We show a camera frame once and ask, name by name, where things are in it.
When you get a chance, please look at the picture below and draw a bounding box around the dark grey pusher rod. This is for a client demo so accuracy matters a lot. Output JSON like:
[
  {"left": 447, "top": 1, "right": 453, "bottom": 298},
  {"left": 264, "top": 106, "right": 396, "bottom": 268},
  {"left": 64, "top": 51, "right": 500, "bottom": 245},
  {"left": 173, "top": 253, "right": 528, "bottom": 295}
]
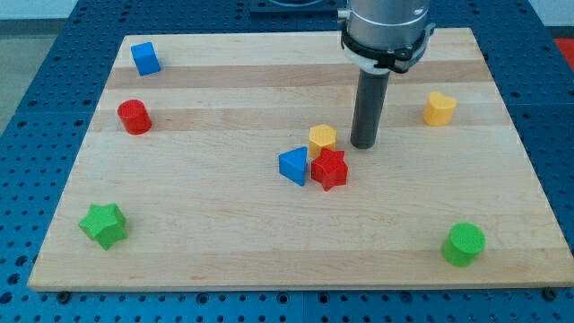
[{"left": 350, "top": 71, "right": 389, "bottom": 149}]

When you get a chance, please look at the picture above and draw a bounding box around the yellow hexagon block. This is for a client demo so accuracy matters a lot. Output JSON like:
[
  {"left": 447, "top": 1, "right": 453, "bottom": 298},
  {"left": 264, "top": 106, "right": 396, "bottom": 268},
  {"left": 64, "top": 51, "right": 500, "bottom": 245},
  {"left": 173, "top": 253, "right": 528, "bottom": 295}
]
[{"left": 309, "top": 124, "right": 337, "bottom": 158}]

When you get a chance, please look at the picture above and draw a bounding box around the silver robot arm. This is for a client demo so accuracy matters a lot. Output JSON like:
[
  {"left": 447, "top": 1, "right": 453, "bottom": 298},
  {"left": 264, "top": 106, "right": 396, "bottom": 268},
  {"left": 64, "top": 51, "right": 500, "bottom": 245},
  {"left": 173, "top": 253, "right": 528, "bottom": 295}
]
[{"left": 338, "top": 0, "right": 435, "bottom": 149}]

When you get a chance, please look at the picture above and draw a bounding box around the wooden board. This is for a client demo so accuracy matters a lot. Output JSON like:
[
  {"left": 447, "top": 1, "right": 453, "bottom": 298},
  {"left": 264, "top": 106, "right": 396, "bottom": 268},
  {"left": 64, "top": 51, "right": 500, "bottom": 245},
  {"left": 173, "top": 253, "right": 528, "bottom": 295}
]
[{"left": 29, "top": 28, "right": 573, "bottom": 292}]

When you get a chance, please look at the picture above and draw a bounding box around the yellow heart block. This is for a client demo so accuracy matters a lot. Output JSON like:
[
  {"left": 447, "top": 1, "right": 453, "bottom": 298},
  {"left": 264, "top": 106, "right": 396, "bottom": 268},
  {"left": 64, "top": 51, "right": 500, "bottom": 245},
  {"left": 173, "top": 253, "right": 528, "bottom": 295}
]
[{"left": 422, "top": 92, "right": 457, "bottom": 127}]

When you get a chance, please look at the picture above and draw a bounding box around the red star block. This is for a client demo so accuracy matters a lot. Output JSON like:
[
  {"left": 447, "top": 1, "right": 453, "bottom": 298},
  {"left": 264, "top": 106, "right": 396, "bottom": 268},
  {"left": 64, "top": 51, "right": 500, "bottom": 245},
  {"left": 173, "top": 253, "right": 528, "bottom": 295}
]
[{"left": 311, "top": 148, "right": 348, "bottom": 191}]

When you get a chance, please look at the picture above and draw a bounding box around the blue triangle block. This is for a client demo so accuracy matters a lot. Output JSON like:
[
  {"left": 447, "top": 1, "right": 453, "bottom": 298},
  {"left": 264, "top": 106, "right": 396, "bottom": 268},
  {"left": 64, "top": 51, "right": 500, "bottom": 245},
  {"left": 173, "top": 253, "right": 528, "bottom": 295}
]
[{"left": 278, "top": 146, "right": 308, "bottom": 187}]

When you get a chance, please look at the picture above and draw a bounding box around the green cylinder block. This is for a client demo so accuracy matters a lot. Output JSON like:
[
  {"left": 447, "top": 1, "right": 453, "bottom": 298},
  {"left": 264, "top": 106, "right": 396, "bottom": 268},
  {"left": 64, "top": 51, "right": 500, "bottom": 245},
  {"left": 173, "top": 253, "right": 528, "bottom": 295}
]
[{"left": 441, "top": 223, "right": 486, "bottom": 267}]

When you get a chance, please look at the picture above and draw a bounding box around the blue cube block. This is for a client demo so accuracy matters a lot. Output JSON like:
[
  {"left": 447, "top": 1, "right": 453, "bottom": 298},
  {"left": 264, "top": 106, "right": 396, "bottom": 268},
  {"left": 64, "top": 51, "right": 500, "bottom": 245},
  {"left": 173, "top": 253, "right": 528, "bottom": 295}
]
[{"left": 130, "top": 42, "right": 161, "bottom": 76}]

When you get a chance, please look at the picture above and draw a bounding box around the red cylinder block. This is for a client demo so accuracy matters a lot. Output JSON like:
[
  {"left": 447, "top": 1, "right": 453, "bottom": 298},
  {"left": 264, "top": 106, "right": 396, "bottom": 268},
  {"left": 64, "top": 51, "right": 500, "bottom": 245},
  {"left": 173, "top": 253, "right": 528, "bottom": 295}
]
[{"left": 117, "top": 100, "right": 152, "bottom": 135}]

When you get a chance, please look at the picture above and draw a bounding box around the green star block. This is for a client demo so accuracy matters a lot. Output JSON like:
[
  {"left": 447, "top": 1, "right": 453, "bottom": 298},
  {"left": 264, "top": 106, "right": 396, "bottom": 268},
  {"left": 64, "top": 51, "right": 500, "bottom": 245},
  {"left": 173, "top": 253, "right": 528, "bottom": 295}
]
[{"left": 78, "top": 203, "right": 128, "bottom": 250}]

